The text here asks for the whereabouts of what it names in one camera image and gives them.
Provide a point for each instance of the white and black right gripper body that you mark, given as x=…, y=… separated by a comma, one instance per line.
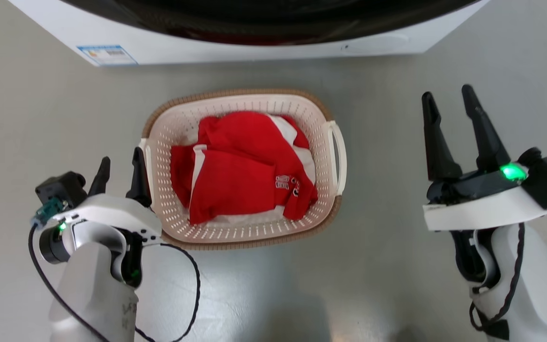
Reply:
x=477, y=209

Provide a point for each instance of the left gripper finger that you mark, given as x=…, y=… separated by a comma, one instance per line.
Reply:
x=139, y=180
x=101, y=178

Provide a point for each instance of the white front-load washing machine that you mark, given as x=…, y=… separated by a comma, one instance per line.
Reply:
x=254, y=53

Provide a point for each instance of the cream perforated plastic laundry basket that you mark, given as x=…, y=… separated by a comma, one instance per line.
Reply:
x=318, y=137

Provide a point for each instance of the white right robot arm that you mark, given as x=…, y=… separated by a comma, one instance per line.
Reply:
x=539, y=285

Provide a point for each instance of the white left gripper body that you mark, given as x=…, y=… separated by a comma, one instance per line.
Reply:
x=112, y=211

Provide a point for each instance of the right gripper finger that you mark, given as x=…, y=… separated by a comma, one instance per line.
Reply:
x=486, y=142
x=437, y=147

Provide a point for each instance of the red garment with white stripes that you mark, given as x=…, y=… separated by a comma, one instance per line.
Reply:
x=235, y=180

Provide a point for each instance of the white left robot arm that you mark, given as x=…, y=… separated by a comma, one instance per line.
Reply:
x=93, y=285

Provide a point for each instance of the dark round washer door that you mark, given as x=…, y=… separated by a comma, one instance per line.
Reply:
x=264, y=23

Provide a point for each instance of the blue energy label sticker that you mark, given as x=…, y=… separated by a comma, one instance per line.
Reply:
x=107, y=55

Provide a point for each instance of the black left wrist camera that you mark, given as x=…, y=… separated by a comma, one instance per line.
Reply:
x=62, y=187

